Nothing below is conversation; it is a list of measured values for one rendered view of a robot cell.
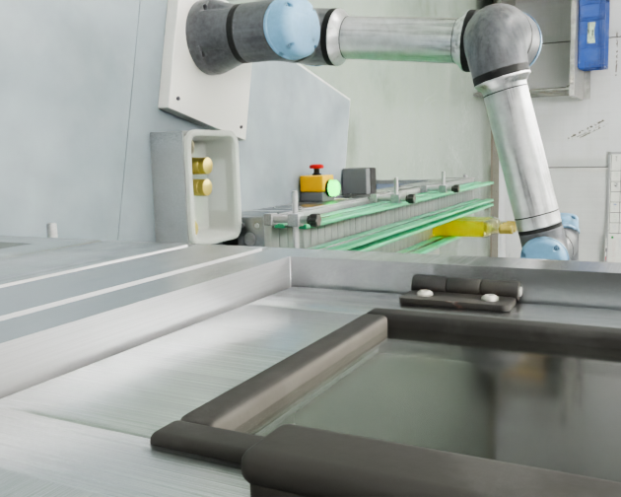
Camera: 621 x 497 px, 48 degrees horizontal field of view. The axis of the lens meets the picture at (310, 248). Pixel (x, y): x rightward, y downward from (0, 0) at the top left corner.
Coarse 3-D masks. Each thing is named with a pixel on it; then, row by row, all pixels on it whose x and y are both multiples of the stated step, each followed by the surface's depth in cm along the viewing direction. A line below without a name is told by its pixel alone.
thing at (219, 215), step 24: (216, 144) 146; (216, 168) 146; (192, 192) 132; (216, 192) 147; (240, 192) 146; (192, 216) 132; (216, 216) 148; (240, 216) 146; (192, 240) 133; (216, 240) 139
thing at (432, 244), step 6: (426, 240) 245; (432, 240) 245; (438, 240) 247; (444, 240) 244; (450, 240) 245; (414, 246) 231; (420, 246) 232; (426, 246) 233; (432, 246) 230; (438, 246) 231; (402, 252) 217; (408, 252) 218; (414, 252) 216; (420, 252) 216; (426, 252) 220
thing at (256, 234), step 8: (248, 216) 149; (256, 216) 149; (248, 224) 149; (256, 224) 147; (248, 232) 149; (256, 232) 148; (264, 232) 147; (240, 240) 150; (248, 240) 149; (256, 240) 148; (264, 240) 148
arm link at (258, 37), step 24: (264, 0) 135; (288, 0) 131; (240, 24) 134; (264, 24) 131; (288, 24) 130; (312, 24) 137; (240, 48) 136; (264, 48) 134; (288, 48) 133; (312, 48) 137
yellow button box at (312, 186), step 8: (304, 176) 187; (312, 176) 186; (320, 176) 185; (328, 176) 187; (304, 184) 187; (312, 184) 186; (320, 184) 185; (304, 192) 188; (312, 192) 186; (320, 192) 185; (304, 200) 188; (312, 200) 186; (320, 200) 185
